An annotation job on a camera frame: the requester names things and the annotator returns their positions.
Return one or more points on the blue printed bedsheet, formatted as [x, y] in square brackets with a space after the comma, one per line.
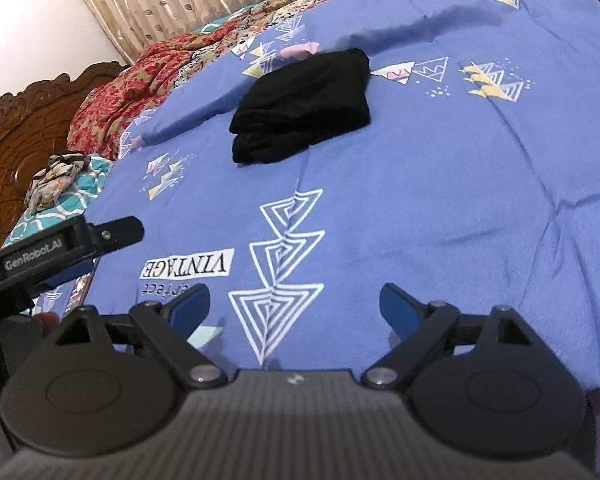
[430, 185]

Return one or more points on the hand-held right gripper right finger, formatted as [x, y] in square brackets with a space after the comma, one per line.
[397, 307]

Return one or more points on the black pants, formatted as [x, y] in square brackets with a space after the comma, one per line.
[300, 105]

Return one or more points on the floral fabric scrunchie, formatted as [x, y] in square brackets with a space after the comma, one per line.
[55, 180]

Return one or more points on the carved wooden headboard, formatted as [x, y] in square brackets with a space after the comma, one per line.
[10, 160]

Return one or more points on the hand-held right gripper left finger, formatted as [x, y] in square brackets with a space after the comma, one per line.
[190, 307]

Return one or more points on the person's left hand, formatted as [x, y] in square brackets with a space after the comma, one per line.
[46, 322]

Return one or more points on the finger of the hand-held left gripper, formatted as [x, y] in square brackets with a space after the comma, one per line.
[122, 232]

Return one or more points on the red floral blanket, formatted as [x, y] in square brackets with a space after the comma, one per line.
[125, 90]

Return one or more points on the teal patterned pillow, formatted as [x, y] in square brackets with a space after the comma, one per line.
[70, 200]

